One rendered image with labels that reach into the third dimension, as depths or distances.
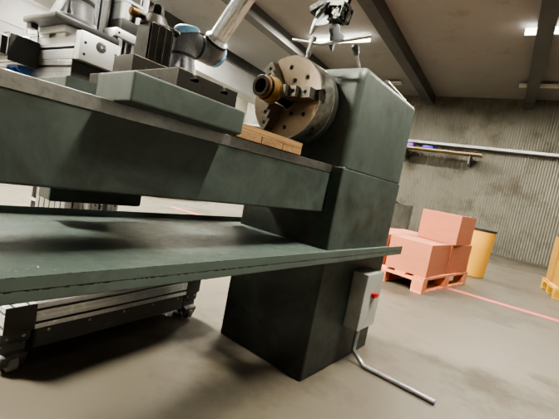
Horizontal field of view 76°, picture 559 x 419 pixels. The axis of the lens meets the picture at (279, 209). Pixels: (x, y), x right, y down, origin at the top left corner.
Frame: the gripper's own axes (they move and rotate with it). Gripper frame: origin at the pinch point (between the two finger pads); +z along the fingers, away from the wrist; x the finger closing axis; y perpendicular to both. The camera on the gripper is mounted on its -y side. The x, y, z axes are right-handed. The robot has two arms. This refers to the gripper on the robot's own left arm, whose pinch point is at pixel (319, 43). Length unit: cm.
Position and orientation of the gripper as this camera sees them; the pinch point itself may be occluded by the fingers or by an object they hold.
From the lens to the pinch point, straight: 147.0
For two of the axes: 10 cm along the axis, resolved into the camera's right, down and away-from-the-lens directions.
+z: -3.3, 9.2, 2.0
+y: 7.2, 3.8, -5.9
